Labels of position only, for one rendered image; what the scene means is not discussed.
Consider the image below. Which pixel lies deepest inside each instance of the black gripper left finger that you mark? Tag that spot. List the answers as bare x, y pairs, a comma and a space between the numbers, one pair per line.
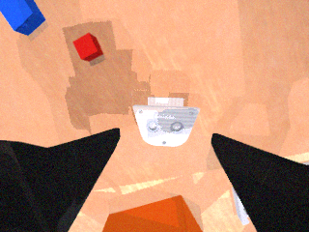
57, 180

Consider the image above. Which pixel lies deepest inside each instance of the blue block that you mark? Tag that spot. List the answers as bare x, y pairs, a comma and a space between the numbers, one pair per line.
24, 16

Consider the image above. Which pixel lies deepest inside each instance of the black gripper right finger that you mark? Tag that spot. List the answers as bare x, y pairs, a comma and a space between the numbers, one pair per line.
273, 190

